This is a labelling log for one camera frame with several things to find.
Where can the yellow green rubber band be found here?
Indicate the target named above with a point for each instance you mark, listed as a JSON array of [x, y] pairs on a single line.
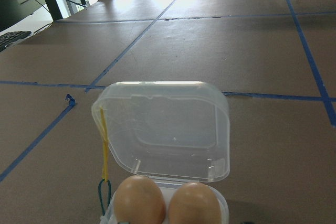
[[105, 173]]

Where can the brown egg in box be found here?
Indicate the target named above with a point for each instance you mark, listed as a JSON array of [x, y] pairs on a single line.
[[139, 200], [194, 202]]

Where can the clear plastic egg box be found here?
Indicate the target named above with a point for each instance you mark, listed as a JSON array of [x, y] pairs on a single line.
[[172, 132]]

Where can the brown egg in box right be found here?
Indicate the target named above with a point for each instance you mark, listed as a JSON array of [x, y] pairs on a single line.
[[194, 202]]

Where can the black keyboard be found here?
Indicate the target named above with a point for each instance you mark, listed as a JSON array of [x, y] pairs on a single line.
[[12, 37]]

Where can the brown egg in box left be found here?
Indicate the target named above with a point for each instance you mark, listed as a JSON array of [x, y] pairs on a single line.
[[139, 200]]

